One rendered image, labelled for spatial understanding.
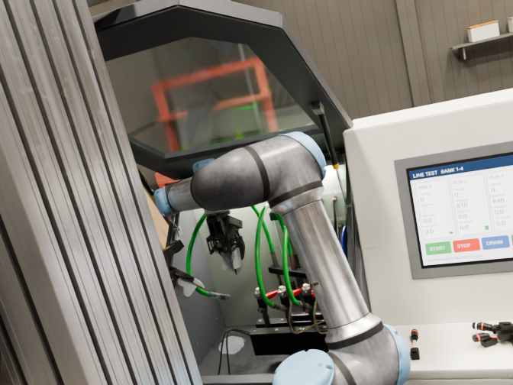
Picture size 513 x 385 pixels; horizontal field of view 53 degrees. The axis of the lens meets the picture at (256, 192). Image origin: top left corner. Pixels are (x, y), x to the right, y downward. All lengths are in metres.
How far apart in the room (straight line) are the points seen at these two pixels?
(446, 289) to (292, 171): 0.74
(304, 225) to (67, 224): 0.52
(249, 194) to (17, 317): 0.50
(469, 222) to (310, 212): 0.66
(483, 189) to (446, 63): 8.96
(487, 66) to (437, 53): 0.92
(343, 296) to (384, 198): 0.61
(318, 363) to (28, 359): 0.52
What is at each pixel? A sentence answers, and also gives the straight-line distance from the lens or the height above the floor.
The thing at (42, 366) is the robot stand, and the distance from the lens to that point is 0.63.
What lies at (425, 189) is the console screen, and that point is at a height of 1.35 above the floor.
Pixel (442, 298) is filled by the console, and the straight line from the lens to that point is 1.59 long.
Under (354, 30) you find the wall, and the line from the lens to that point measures 10.35.
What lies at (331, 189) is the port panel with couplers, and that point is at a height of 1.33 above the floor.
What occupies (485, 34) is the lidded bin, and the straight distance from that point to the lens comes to 10.02.
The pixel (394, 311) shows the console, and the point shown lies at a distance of 1.61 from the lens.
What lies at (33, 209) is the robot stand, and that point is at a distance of 0.56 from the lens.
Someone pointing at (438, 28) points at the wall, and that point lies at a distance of 10.42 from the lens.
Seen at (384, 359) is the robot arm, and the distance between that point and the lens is 1.02.
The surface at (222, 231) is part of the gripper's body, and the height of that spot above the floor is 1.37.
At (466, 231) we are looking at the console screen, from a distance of 1.55.
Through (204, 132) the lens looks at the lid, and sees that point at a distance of 1.61.
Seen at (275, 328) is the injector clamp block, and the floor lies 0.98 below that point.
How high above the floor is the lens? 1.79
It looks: 13 degrees down
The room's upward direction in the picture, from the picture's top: 14 degrees counter-clockwise
